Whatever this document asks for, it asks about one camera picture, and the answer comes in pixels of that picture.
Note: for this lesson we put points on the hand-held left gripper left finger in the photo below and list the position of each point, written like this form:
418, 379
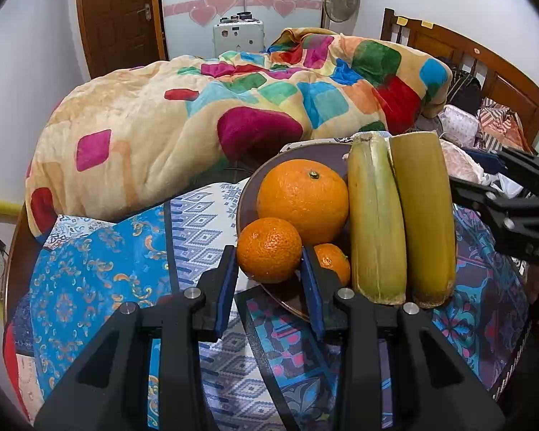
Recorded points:
223, 289

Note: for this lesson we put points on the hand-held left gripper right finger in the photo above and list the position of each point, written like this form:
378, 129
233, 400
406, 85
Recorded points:
312, 289

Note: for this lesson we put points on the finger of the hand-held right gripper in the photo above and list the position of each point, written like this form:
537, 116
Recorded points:
521, 168
507, 211

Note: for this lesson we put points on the small mandarin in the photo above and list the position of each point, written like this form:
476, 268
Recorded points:
269, 249
334, 262

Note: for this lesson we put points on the thick sugarcane piece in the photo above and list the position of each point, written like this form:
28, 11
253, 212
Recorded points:
424, 220

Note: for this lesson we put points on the large orange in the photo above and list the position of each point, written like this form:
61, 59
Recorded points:
303, 200

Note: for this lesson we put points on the dark purple plate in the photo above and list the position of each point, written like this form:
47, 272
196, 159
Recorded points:
269, 168

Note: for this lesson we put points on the striped cloth bag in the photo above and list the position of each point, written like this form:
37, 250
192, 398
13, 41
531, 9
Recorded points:
503, 123

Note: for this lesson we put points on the pink floral cloth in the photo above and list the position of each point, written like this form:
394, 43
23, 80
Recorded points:
460, 161

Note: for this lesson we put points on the pink quilted pouch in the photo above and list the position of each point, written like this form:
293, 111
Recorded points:
460, 125

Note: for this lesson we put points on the black bag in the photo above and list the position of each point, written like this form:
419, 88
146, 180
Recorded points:
465, 90

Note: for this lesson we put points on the wooden bed headboard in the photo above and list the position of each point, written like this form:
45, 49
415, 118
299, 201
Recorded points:
489, 72

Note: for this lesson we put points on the blue patterned patchwork bedsheet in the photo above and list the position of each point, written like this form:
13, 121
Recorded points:
108, 269

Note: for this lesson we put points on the colourful checked blanket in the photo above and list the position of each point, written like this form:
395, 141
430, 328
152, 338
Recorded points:
152, 134

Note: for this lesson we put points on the white boxy appliance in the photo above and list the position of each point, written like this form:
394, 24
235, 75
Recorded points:
238, 38

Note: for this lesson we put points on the brown wooden door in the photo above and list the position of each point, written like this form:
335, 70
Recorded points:
116, 13

